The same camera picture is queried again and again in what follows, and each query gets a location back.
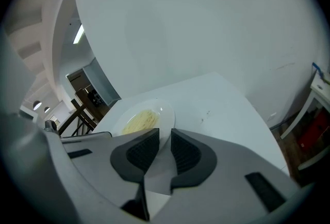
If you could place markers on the blue clip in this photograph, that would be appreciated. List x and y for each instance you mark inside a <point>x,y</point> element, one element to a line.
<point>317,69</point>

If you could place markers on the small white side table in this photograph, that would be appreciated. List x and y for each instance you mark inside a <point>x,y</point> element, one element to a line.
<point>319,94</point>

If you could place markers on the ceiling tube light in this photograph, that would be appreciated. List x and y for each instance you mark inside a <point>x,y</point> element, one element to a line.
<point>78,34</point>

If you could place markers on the round pendant lamp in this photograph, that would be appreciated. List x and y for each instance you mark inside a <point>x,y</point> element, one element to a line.
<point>37,105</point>
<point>47,109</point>

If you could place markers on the black stair railing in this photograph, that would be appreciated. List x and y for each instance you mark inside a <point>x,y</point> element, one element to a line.
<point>80,117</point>

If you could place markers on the red box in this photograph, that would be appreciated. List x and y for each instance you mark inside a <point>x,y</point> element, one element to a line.
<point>313,132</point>

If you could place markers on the white wall socket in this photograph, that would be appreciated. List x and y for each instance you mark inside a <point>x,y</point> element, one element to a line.
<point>272,116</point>

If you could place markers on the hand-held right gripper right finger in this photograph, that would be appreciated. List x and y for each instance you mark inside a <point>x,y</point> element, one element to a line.
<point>227,179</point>

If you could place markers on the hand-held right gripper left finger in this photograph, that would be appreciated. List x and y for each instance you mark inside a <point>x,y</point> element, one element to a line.
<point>103,163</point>

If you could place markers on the white round plate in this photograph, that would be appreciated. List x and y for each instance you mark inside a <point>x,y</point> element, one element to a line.
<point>167,114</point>

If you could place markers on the white microwave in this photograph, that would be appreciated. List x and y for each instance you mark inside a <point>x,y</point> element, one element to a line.
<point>219,114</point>

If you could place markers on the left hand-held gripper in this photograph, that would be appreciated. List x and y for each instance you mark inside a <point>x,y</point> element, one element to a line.
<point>51,127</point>

